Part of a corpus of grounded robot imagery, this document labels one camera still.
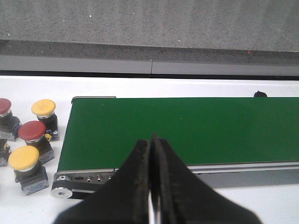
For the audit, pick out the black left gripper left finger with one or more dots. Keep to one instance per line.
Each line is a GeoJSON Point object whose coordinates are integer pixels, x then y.
{"type": "Point", "coordinates": [122, 200]}

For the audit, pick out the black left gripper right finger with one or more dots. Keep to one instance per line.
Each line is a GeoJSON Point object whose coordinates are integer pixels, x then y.
{"type": "Point", "coordinates": [182, 198]}

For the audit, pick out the yellow mushroom push button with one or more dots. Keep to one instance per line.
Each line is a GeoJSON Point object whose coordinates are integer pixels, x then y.
{"type": "Point", "coordinates": [28, 170]}
{"type": "Point", "coordinates": [44, 110]}

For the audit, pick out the red mushroom push button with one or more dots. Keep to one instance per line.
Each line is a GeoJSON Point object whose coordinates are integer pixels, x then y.
{"type": "Point", "coordinates": [34, 134]}
{"type": "Point", "coordinates": [9, 124]}

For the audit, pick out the grey granite ledge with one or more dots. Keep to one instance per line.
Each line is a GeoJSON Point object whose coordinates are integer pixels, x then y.
{"type": "Point", "coordinates": [254, 38]}

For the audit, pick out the aluminium conveyor frame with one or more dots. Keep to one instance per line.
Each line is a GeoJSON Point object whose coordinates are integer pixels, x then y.
{"type": "Point", "coordinates": [210, 175]}

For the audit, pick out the black cable stub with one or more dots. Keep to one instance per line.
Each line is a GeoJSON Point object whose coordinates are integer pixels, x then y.
{"type": "Point", "coordinates": [260, 94]}

